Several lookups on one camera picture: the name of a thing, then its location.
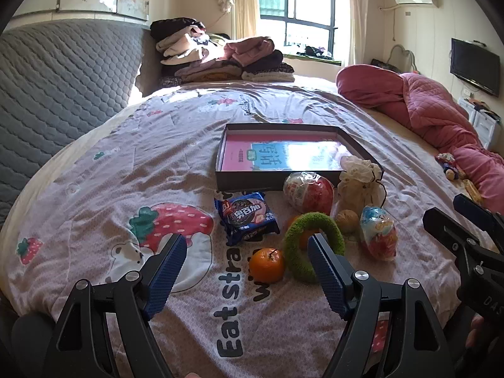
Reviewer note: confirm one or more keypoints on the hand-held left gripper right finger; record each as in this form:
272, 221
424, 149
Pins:
326, 275

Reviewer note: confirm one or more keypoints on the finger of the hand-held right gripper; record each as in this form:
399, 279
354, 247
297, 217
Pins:
470, 206
445, 228

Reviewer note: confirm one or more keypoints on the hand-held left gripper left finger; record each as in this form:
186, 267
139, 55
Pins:
170, 267

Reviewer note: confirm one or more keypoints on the orange tangerine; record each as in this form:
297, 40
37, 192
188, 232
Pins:
267, 265
305, 238

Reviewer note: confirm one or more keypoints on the brown walnut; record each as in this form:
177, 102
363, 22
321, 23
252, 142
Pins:
347, 221

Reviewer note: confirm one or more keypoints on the clear candy bag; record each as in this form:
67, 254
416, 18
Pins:
378, 230

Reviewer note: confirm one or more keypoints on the red egg toy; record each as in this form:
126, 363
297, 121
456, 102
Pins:
311, 195

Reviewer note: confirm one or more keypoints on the blue cookie packet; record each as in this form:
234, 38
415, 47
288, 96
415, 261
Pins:
246, 216

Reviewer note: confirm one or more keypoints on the cream fabric scrunchie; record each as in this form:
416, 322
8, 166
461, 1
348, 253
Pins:
356, 189

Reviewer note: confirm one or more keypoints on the shallow grey cardboard box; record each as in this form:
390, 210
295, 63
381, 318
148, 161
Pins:
244, 184

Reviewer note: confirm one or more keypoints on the person's right hand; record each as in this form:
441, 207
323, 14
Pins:
477, 330

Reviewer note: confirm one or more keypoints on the small yellow toy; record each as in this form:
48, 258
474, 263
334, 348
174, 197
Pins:
472, 191

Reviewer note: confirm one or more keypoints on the small colourful doll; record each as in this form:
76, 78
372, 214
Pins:
449, 163

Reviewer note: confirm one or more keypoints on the white drawer unit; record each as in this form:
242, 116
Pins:
484, 126

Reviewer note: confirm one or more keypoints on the pink quilted blanket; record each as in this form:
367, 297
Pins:
425, 102

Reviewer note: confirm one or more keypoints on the black bag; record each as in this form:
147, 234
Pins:
384, 65

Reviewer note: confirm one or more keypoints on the grey quilted headboard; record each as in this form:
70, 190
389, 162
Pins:
59, 86

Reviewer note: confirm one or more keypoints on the green sill cushion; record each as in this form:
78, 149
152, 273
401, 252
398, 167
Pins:
311, 60

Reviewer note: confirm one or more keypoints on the dark cloth bundle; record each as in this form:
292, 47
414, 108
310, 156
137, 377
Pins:
317, 51

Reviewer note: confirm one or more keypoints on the pile of folded clothes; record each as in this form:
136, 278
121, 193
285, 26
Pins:
189, 47

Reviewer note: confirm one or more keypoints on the cream straight curtain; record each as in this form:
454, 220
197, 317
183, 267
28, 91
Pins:
358, 15

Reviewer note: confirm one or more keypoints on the black framed window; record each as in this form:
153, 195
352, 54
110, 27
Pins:
291, 19

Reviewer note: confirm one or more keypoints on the cream knotted curtain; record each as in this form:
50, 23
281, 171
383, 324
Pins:
244, 0

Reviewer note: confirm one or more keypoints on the black wall television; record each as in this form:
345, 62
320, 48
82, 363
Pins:
474, 65

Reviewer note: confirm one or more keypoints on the white arched metal frame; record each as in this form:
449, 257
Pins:
405, 53

